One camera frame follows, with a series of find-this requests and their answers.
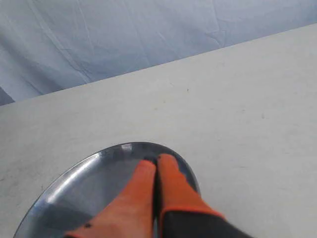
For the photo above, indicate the white fabric backdrop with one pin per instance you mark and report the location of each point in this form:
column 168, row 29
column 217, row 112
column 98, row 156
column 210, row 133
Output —
column 52, row 45

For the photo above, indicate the round silver metal plate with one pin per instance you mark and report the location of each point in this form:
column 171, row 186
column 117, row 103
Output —
column 88, row 187

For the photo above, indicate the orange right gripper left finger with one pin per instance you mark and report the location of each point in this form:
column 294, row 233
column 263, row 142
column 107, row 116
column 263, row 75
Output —
column 130, row 214

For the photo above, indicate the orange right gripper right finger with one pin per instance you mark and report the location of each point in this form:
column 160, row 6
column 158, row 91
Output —
column 183, row 213

